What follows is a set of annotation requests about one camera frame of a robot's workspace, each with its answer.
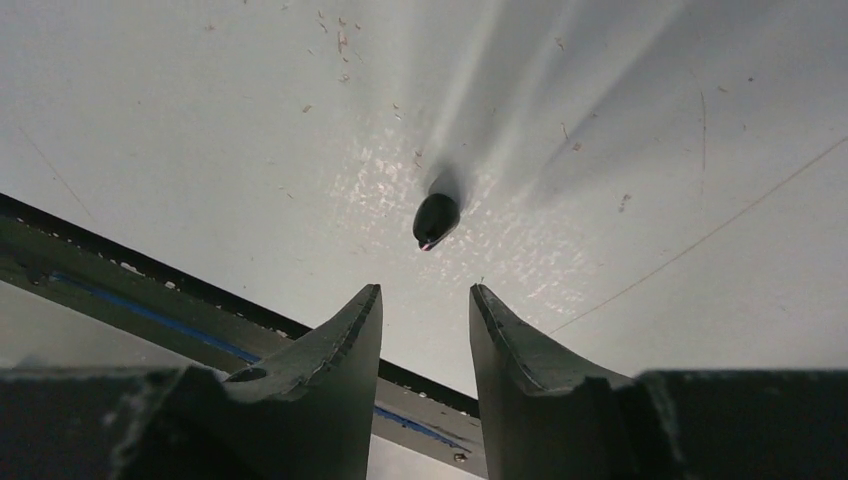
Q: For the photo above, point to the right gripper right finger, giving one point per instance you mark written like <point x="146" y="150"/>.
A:
<point x="549" y="413"/>

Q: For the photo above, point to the black earbud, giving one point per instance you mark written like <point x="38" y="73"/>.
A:
<point x="435" y="219"/>

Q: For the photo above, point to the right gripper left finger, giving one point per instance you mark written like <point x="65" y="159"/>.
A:
<point x="304" y="412"/>

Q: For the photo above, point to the aluminium frame rail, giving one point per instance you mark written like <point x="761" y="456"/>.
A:
<point x="77" y="297"/>

